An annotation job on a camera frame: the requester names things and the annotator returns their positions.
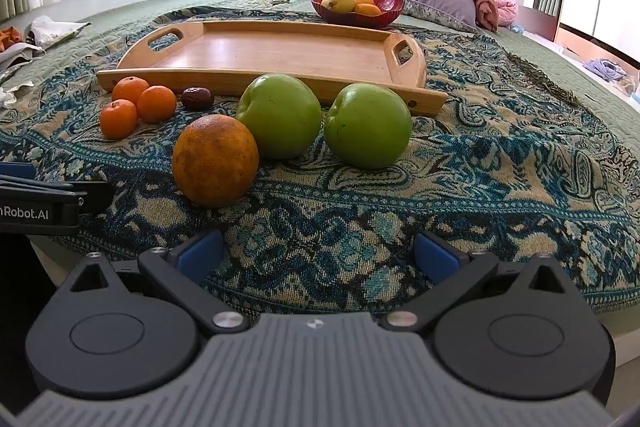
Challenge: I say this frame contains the wooden bed frame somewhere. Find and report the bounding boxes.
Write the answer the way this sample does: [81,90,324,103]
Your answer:
[517,4,640,75]

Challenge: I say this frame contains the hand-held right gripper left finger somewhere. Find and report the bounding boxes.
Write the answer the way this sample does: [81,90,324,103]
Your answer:
[59,228,251,336]

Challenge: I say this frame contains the large speckled orange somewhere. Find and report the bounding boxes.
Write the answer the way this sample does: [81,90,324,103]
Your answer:
[172,114,260,208]

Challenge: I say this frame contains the wooden serving tray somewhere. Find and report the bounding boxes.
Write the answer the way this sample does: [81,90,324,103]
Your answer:
[96,20,449,116]

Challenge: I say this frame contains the small tangerine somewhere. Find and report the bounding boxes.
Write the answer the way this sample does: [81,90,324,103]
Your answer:
[136,85,177,123]
[111,76,151,105]
[99,99,139,140]

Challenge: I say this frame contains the blue paisley patterned blanket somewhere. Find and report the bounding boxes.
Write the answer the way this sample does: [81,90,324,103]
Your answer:
[0,6,640,314]

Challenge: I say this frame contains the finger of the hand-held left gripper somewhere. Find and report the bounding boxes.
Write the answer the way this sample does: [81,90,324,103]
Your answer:
[0,163,115,214]

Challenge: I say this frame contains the green quilted bedspread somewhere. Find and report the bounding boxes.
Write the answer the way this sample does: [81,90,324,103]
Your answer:
[0,0,640,148]

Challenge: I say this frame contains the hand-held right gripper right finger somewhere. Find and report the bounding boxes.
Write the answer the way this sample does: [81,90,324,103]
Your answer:
[379,230,581,333]

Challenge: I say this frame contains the red scalloped bowl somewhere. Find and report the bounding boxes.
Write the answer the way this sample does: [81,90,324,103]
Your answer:
[310,0,404,29]

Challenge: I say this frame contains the dark brown date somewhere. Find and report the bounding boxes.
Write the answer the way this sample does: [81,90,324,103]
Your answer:
[181,87,215,111]

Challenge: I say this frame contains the orange cloth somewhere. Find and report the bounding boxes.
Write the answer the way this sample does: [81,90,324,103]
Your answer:
[0,27,24,52]

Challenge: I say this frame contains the pale blue cloth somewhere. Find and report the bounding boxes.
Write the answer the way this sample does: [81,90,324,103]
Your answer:
[584,58,627,82]

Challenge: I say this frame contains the light pink cloth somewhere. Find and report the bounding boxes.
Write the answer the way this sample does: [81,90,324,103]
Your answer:
[495,0,519,28]

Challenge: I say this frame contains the green apple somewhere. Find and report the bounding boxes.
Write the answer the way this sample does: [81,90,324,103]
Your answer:
[324,82,413,170]
[236,73,322,160]

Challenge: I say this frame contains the crumpled grey paper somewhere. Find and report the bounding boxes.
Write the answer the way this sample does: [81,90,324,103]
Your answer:
[0,43,47,84]

